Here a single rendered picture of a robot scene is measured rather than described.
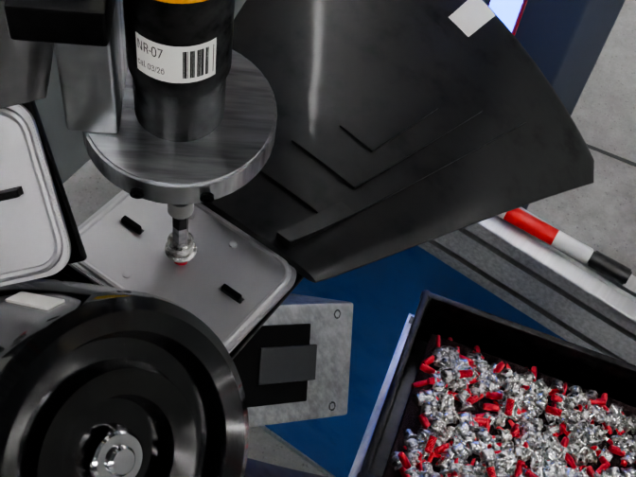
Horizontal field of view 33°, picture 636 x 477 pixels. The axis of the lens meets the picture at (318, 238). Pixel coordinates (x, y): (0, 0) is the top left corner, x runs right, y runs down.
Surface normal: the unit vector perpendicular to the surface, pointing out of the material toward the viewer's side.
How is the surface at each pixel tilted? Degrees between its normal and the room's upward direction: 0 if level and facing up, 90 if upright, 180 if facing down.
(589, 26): 90
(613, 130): 0
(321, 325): 50
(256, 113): 0
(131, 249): 7
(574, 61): 90
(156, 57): 90
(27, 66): 42
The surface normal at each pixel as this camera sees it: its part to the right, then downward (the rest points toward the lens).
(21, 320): -0.38, -0.82
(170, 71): -0.07, 0.83
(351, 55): 0.29, -0.51
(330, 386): 0.69, 0.06
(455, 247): -0.58, 0.65
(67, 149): 0.81, 0.53
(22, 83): 0.04, 0.16
